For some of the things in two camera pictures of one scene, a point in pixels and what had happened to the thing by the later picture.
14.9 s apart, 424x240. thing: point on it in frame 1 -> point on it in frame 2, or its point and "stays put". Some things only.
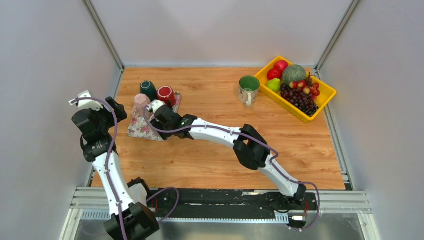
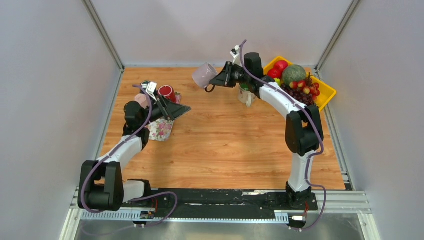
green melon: (293, 73) stays put
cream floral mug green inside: (248, 89) stays put
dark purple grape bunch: (301, 99) stays put
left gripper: (118, 109) -> (171, 110)
